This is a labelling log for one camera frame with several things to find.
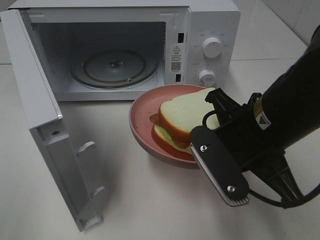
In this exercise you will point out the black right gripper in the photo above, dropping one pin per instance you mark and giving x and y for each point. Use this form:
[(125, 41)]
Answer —
[(239, 144)]

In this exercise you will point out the toast sandwich with lettuce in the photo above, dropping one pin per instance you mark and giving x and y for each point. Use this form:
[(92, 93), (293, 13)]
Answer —
[(176, 118)]

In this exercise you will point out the pink round plate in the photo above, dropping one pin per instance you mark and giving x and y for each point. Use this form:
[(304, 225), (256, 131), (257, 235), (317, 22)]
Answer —
[(147, 105)]

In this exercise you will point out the white microwave door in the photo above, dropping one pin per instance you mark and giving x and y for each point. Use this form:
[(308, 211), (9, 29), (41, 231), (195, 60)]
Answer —
[(75, 170)]

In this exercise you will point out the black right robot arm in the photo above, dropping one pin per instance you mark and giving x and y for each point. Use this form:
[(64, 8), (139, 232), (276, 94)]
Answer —
[(288, 112)]

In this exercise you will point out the white lower timer knob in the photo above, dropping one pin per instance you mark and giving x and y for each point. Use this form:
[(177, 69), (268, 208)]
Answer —
[(207, 78)]

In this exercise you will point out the white upper power knob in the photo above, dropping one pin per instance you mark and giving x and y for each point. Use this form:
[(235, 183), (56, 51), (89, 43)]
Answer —
[(212, 47)]

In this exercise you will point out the glass microwave turntable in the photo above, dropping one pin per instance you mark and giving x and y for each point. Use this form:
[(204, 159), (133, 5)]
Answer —
[(113, 68)]

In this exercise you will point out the white microwave oven body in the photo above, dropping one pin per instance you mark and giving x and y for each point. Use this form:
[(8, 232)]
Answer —
[(173, 31)]

